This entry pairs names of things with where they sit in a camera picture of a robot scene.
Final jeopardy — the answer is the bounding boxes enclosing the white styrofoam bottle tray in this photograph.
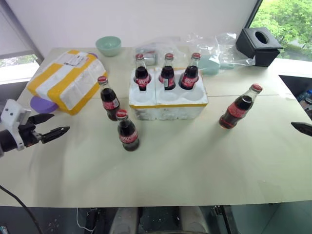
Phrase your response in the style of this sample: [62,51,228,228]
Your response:
[128,67,209,121]

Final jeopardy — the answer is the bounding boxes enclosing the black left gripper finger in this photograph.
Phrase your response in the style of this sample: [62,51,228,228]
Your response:
[40,126,71,144]
[32,113,55,124]

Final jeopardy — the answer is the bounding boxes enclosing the white thin cable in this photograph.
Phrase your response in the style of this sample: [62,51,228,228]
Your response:
[76,207,91,230]

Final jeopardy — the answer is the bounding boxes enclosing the black cable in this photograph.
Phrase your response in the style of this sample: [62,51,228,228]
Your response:
[0,184,44,234]

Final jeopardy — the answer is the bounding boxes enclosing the mint green plate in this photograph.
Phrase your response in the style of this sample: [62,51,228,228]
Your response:
[199,54,235,76]

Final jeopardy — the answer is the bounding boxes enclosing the yellow white striped package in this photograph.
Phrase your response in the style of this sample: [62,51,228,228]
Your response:
[26,49,107,116]

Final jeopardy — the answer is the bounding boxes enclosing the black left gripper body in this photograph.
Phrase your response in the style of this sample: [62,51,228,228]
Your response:
[16,116,45,148]

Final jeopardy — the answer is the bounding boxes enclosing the purple round plate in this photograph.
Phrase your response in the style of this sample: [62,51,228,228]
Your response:
[30,95,58,115]

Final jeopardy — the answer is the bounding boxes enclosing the mint green bowl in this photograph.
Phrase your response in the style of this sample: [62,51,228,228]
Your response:
[95,36,122,58]

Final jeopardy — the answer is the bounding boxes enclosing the clear plastic bag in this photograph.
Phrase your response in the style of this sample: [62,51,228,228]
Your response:
[177,32,256,70]

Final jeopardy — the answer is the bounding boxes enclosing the black tissue box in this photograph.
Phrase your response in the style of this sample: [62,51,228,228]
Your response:
[235,27,284,67]

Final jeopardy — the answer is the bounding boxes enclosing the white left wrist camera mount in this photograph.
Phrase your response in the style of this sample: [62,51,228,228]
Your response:
[0,98,32,151]

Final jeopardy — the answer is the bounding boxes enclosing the glass cola bottle red cap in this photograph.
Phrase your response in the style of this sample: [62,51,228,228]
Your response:
[158,53,176,91]
[116,110,140,152]
[179,52,202,90]
[97,76,121,122]
[219,83,263,130]
[134,53,149,92]

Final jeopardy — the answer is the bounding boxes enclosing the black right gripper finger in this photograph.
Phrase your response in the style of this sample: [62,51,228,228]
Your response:
[291,121,312,137]

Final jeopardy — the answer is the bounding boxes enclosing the clear packet with grey item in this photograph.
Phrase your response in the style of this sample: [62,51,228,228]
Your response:
[135,36,181,68]

